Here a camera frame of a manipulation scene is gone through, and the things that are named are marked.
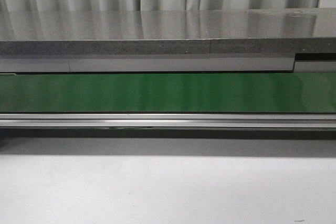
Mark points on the green conveyor belt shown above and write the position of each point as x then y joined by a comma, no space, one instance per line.
180,105

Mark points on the grey stone counter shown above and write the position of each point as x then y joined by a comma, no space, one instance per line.
254,40

